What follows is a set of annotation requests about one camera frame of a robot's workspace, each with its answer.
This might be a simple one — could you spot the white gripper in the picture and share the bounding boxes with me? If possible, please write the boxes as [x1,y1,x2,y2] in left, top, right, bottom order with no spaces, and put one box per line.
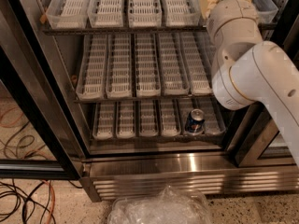
[199,0,263,48]

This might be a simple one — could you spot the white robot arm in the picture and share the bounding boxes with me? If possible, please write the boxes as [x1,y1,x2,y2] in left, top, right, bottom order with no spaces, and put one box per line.
[199,0,299,165]

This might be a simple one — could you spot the stainless steel fridge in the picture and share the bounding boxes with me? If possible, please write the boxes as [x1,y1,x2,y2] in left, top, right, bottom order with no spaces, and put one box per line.
[40,0,299,202]

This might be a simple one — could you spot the blue can bottom shelf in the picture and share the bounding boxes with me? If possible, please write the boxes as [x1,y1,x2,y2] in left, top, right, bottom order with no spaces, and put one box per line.
[184,109,205,135]

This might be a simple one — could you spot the right glass fridge door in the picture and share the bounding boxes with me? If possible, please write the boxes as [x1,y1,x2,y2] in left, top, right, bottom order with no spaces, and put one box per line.
[235,103,295,167]

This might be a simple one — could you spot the open glass fridge door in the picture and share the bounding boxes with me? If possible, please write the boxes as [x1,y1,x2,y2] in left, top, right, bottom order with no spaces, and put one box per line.
[0,0,90,180]

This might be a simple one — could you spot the clear plastic bag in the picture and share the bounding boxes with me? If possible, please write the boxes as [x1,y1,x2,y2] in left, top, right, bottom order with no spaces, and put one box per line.
[107,186,212,224]

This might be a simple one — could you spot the top wire shelf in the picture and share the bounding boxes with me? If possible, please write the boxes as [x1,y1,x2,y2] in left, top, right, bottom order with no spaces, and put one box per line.
[41,22,278,35]

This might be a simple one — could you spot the wire shelf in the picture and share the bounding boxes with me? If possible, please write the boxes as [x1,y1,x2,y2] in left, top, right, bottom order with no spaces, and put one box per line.
[41,22,278,35]
[73,93,215,104]
[91,135,223,143]

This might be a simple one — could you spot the middle wire shelf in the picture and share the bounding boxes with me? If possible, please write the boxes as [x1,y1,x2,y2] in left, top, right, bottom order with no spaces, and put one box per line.
[73,93,215,104]

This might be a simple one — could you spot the bottom wire shelf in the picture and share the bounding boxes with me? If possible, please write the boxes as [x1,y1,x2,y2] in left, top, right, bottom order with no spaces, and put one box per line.
[91,135,223,143]

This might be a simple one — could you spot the orange cable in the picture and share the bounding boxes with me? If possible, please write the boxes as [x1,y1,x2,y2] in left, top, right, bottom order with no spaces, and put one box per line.
[40,179,57,224]

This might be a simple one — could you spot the black cable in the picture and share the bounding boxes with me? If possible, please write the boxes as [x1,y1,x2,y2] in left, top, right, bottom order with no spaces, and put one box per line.
[0,178,57,224]

